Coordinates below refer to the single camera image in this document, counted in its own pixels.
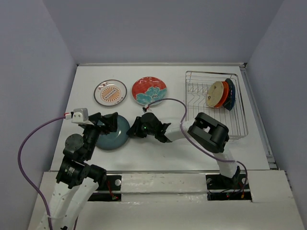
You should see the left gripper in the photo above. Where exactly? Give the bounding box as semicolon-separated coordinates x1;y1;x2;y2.
83;111;118;159

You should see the grey-blue round plate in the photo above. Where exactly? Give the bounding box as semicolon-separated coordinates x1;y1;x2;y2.
96;115;130;151

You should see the white plate orange sunburst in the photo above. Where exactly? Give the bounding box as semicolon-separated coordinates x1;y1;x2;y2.
94;80;127;107

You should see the red plate teal flower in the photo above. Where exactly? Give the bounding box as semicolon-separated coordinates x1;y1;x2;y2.
131;77;167;105

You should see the cream yellow plate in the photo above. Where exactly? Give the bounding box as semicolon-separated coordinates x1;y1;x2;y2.
206;81;224;107

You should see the dark blue leaf-shaped plate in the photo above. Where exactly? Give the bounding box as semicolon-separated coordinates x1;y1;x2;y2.
223;78;236;111

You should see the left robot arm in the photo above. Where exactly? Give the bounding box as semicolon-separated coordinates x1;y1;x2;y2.
37;108;118;230

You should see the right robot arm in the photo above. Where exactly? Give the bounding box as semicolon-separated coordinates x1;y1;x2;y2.
127;112;240;188

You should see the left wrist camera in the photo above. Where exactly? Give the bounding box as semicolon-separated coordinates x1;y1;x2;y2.
71;108;89;124

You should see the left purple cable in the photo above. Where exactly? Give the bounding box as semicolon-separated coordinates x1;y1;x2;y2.
18;112;79;230

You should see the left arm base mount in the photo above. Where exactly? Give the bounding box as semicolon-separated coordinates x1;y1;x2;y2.
88;174;122;202

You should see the metal wire dish rack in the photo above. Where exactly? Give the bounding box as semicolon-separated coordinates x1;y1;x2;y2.
185;70;248;140

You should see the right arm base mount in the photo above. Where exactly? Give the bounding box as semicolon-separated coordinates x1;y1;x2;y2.
206;174;252;201

